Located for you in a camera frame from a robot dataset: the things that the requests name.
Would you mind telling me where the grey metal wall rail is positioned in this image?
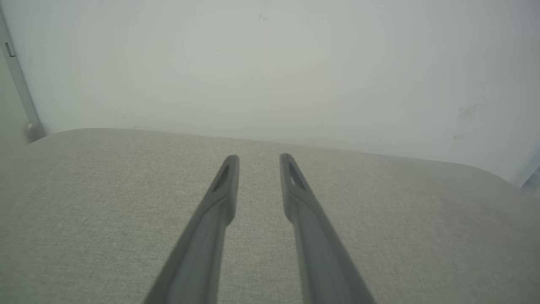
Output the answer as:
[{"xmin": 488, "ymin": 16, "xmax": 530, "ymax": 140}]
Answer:
[{"xmin": 0, "ymin": 8, "xmax": 46, "ymax": 143}]

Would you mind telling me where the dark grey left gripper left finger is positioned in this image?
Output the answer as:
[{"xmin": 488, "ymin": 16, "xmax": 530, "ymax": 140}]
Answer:
[{"xmin": 143, "ymin": 155, "xmax": 240, "ymax": 304}]

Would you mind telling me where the grey fabric sofa cushion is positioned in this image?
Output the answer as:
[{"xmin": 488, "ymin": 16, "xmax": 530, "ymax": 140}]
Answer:
[{"xmin": 0, "ymin": 128, "xmax": 540, "ymax": 304}]

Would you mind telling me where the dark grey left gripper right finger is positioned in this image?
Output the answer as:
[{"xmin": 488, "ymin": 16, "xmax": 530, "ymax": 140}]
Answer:
[{"xmin": 279, "ymin": 153, "xmax": 377, "ymax": 304}]

